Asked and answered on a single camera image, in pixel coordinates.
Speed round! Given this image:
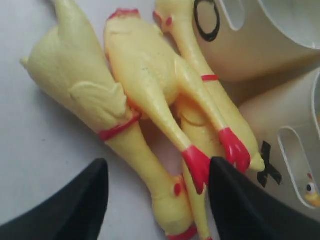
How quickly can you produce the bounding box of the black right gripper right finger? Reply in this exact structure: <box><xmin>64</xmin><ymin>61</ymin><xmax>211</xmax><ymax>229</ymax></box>
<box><xmin>208</xmin><ymin>157</ymin><xmax>320</xmax><ymax>240</ymax></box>

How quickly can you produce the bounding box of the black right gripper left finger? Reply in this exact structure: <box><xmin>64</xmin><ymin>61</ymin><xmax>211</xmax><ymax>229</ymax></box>
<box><xmin>0</xmin><ymin>158</ymin><xmax>109</xmax><ymax>240</ymax></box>

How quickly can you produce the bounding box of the small headless yellow rubber chicken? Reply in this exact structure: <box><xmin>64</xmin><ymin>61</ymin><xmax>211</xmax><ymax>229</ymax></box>
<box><xmin>104</xmin><ymin>8</ymin><xmax>251</xmax><ymax>194</ymax></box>

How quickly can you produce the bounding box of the upright-headed yellow rubber chicken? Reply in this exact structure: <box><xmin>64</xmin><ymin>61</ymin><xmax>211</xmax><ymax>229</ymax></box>
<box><xmin>305</xmin><ymin>173</ymin><xmax>320</xmax><ymax>208</ymax></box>

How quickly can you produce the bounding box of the cream bin marked X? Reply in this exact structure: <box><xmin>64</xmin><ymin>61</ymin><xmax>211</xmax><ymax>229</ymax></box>
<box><xmin>240</xmin><ymin>69</ymin><xmax>320</xmax><ymax>223</ymax></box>

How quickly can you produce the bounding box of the cream bin marked O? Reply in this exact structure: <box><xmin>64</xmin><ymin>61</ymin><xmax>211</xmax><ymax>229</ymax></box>
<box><xmin>193</xmin><ymin>0</ymin><xmax>320</xmax><ymax>82</ymax></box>

